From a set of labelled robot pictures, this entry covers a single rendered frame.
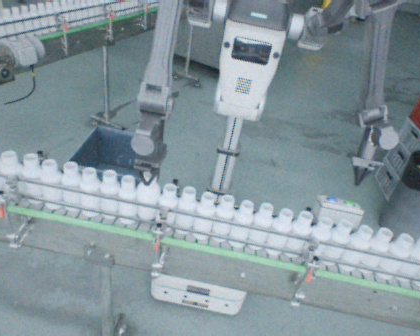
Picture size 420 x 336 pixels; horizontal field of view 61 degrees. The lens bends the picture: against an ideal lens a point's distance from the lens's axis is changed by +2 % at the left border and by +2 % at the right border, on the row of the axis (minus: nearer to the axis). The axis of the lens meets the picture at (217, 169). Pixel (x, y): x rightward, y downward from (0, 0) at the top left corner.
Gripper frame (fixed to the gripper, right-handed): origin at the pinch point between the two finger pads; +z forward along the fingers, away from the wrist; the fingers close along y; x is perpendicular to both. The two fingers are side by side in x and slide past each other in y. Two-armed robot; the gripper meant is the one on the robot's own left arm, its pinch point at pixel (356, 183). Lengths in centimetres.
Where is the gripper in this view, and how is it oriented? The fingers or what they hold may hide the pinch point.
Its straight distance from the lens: 126.7
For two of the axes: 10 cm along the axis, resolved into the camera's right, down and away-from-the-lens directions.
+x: 0.6, -2.7, 9.6
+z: -1.9, 9.4, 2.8
